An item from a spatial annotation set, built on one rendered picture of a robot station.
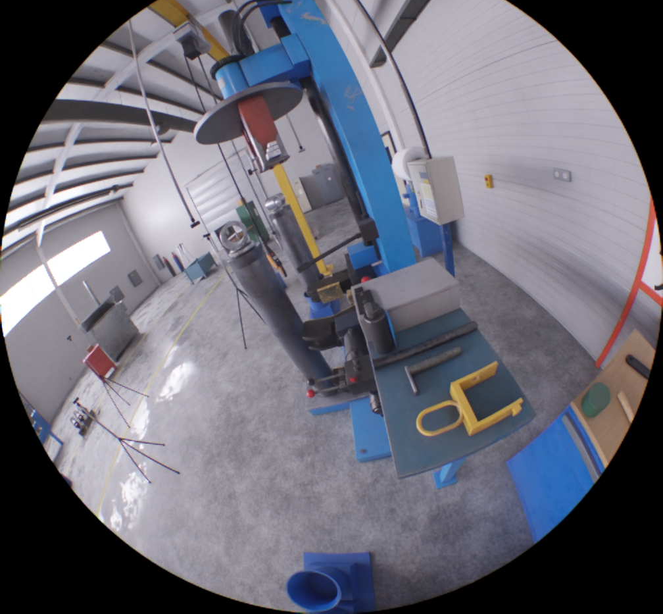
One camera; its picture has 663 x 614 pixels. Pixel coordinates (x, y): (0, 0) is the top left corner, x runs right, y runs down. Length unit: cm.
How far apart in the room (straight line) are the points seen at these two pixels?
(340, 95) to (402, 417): 124
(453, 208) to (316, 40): 121
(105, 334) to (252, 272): 759
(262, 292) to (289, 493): 153
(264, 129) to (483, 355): 114
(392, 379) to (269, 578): 182
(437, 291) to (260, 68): 128
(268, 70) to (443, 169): 108
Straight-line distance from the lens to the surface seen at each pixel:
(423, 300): 84
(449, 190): 144
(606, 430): 99
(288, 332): 140
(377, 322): 71
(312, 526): 186
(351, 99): 111
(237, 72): 129
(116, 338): 858
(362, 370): 87
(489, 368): 70
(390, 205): 111
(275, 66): 125
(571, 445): 107
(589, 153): 193
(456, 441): 66
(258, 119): 98
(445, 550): 173
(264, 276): 123
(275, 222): 248
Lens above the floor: 169
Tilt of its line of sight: 27 degrees down
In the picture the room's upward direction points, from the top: 23 degrees counter-clockwise
